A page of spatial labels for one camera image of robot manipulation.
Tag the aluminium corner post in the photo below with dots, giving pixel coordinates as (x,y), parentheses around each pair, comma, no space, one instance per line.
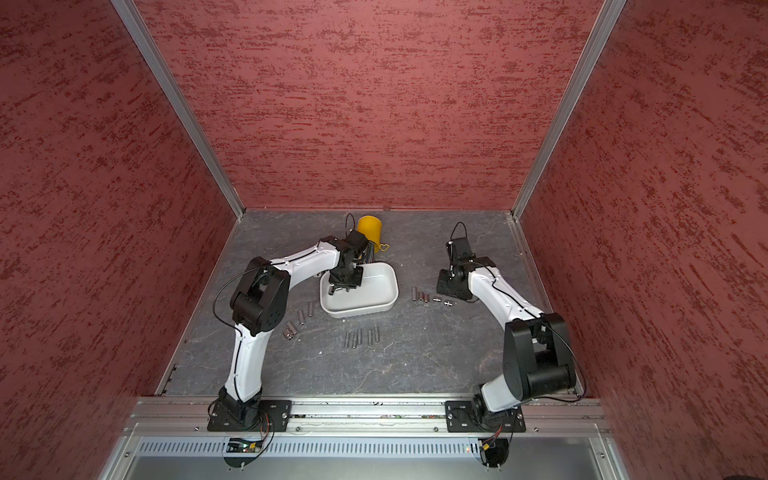
(131,18)
(604,24)

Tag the aluminium corner post right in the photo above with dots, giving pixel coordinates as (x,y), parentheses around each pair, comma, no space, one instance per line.
(604,24)

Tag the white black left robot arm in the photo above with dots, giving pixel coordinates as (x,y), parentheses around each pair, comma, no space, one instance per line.
(258,305)

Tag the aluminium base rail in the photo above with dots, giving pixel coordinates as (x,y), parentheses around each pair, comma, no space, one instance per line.
(418,415)

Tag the yellow pen holder bucket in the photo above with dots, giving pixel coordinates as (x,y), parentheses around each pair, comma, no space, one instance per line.
(371,227)

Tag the aluminium corner post left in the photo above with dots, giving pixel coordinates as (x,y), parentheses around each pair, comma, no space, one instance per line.
(131,18)

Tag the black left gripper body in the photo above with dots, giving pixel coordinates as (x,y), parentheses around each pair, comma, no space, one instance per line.
(347,277)

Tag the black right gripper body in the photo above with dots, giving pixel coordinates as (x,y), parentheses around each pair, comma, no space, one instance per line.
(447,283)

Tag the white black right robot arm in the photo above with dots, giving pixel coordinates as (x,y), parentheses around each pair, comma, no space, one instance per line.
(537,359)

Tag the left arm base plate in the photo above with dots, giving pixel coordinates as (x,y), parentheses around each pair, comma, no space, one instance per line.
(254,416)

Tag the white plastic storage box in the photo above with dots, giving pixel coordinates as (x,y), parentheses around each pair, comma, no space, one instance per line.
(377,293)

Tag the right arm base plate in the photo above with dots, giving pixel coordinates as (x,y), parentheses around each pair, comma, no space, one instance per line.
(485,417)

